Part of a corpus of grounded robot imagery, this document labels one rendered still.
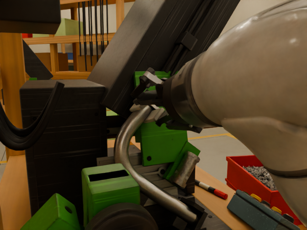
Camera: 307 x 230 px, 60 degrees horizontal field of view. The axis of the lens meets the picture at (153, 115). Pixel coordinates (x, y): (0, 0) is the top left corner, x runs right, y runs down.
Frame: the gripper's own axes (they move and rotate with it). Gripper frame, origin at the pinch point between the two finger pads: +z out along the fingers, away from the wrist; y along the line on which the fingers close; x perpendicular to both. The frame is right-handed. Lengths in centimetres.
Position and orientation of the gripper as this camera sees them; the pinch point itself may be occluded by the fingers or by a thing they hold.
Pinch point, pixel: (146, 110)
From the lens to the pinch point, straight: 54.1
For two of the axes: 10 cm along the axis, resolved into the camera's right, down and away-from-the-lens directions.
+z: -3.7, 0.8, 9.3
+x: -5.8, 7.5, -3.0
